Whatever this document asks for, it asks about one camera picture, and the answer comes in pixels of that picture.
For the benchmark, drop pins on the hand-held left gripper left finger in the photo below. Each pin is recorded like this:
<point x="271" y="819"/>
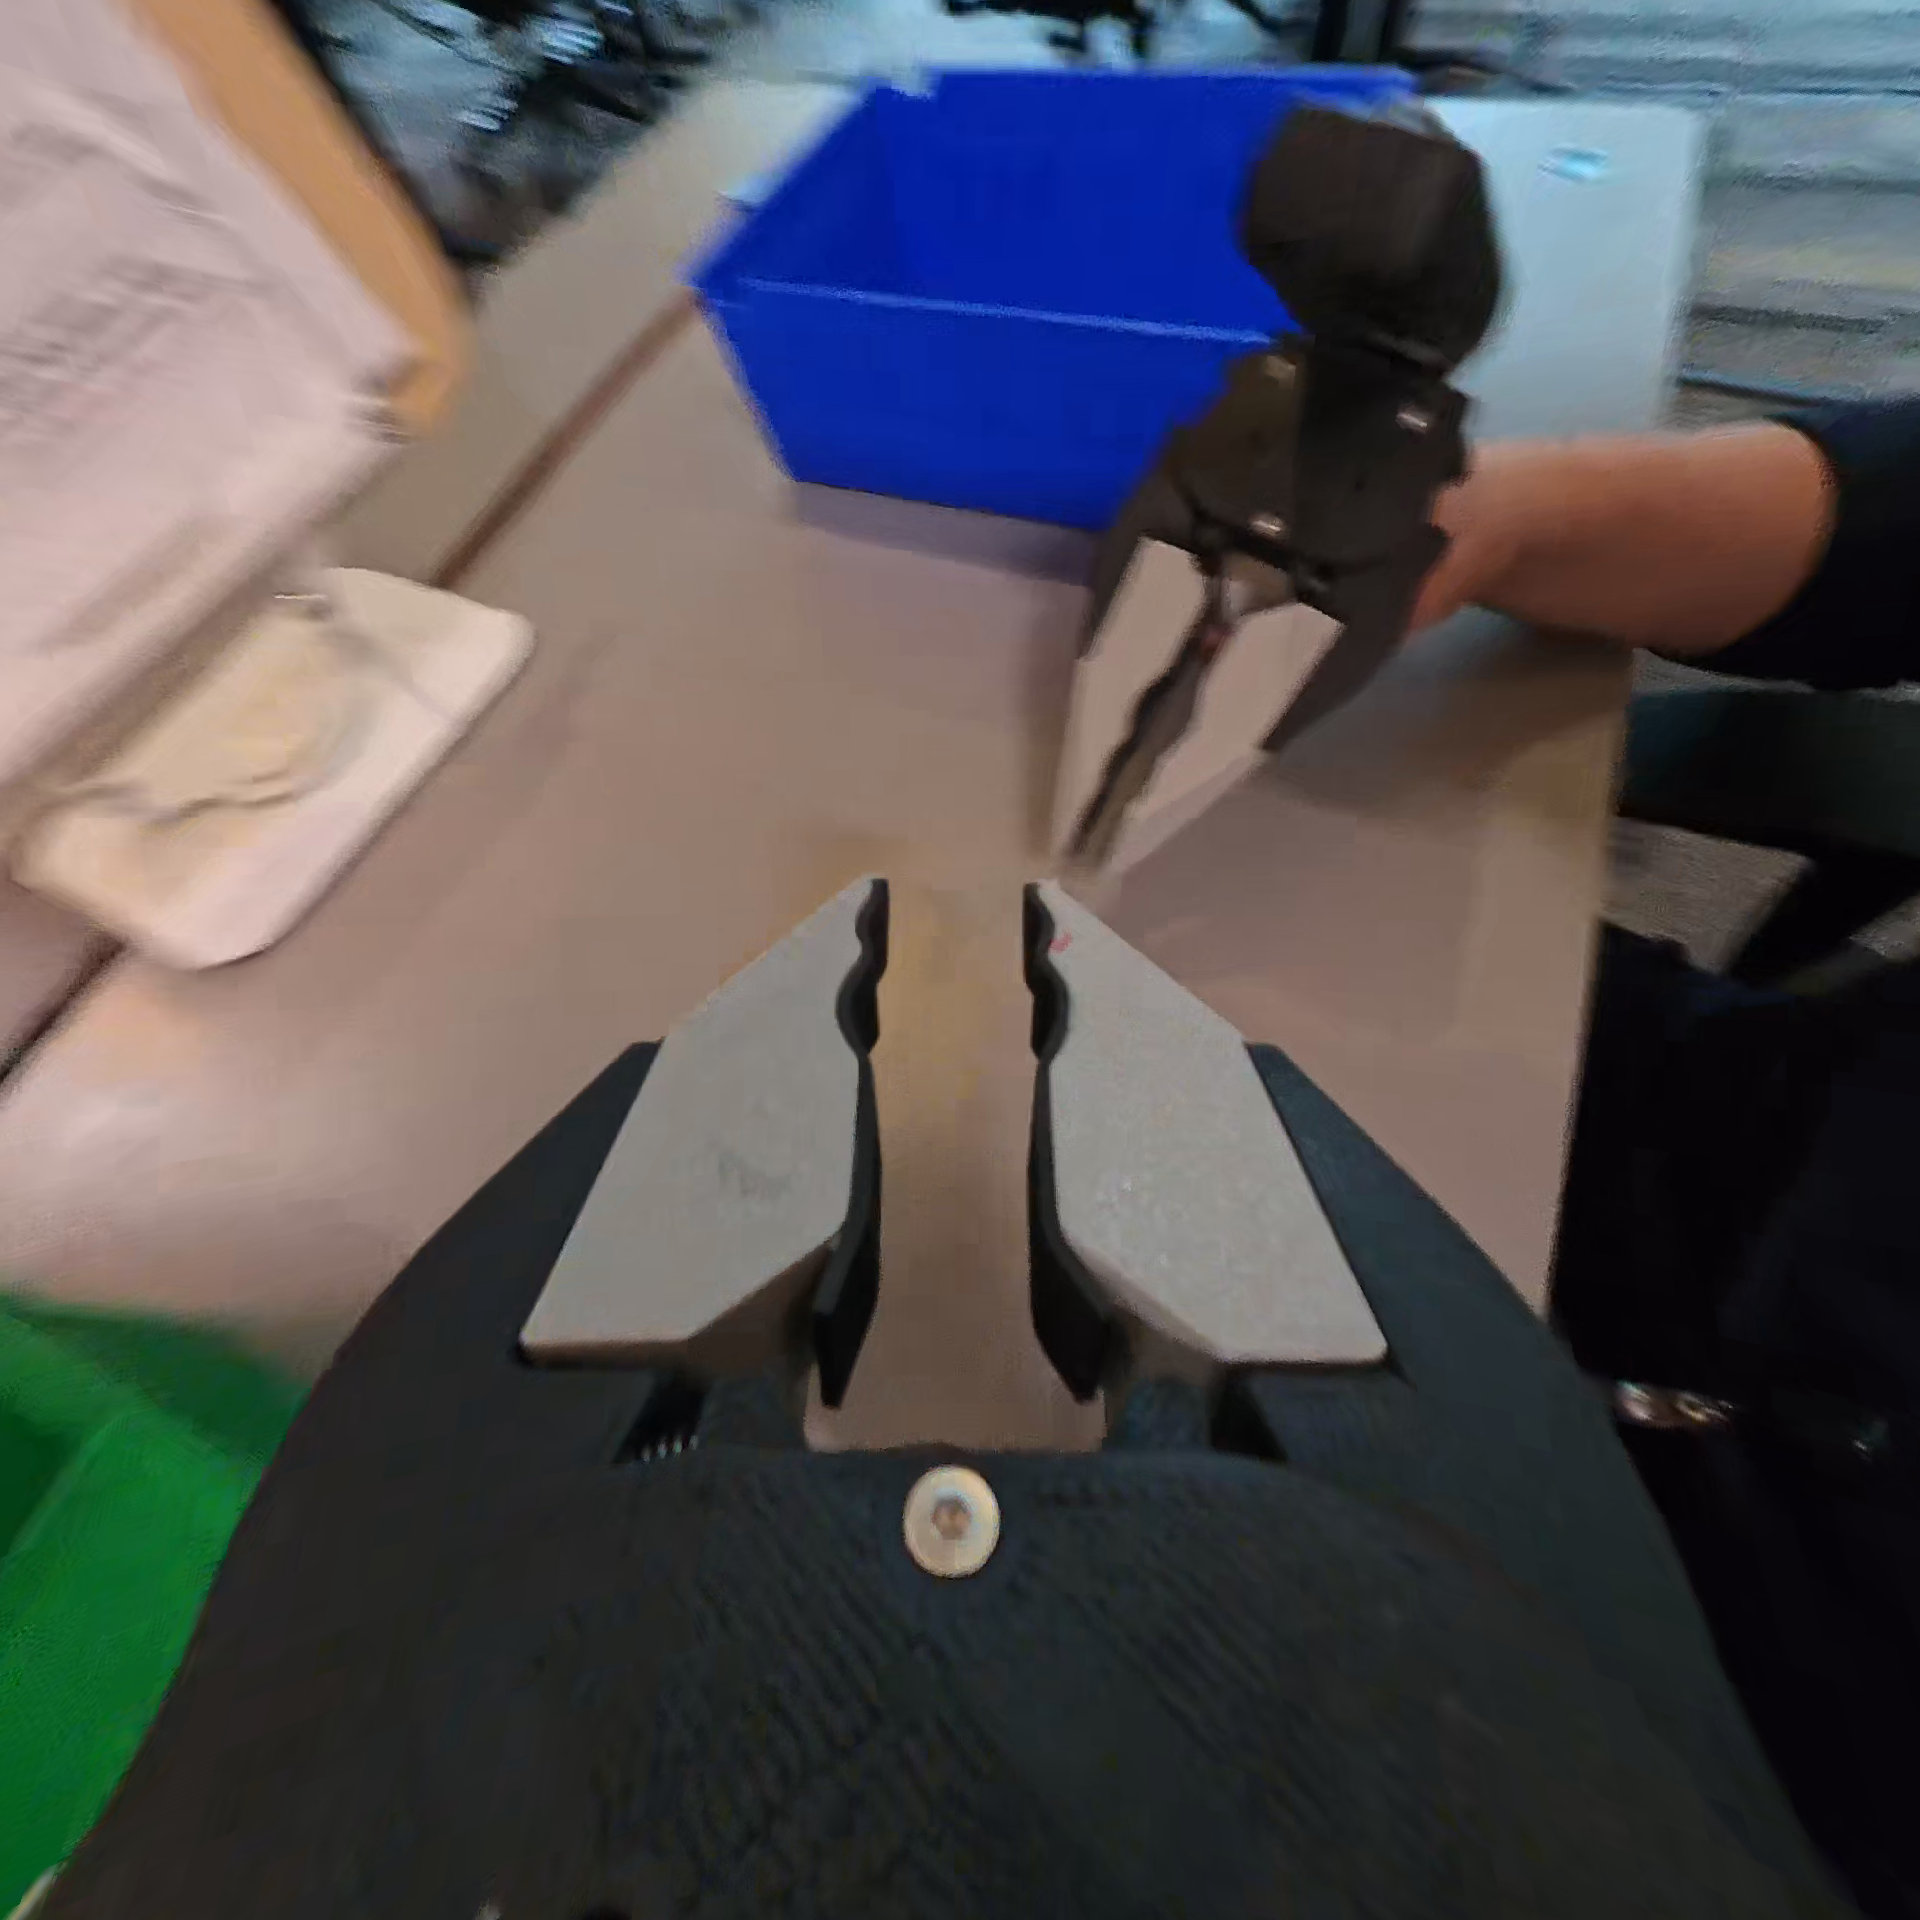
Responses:
<point x="721" y="1184"/>

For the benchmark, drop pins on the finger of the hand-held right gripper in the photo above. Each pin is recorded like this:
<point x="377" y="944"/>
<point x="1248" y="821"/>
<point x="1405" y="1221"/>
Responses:
<point x="1126" y="660"/>
<point x="1253" y="675"/>

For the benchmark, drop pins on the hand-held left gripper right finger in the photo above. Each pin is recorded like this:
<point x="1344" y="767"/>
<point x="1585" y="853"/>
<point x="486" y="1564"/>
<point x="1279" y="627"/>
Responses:
<point x="1200" y="1184"/>

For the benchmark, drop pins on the blue plastic bin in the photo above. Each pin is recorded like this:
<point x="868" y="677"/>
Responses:
<point x="974" y="376"/>

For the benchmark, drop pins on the green plastic bin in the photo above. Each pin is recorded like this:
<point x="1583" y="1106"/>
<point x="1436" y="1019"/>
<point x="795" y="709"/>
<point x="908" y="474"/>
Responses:
<point x="105" y="1530"/>

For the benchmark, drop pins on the person's right forearm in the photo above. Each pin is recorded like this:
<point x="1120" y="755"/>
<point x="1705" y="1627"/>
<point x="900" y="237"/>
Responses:
<point x="1756" y="540"/>

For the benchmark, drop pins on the person's right hand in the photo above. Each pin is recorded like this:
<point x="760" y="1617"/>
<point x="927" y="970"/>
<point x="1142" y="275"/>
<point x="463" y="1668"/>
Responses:
<point x="1531" y="540"/>

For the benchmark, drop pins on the person's black chair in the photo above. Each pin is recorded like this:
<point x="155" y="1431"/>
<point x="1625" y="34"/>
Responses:
<point x="1756" y="764"/>

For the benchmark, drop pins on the white folding stand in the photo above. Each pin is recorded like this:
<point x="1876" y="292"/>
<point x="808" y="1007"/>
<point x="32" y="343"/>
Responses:
<point x="375" y="704"/>

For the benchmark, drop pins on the wooden display board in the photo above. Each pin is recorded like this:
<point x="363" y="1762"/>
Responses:
<point x="345" y="195"/>

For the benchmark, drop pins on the printed instruction sheet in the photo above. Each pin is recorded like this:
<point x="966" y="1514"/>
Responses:
<point x="136" y="376"/>

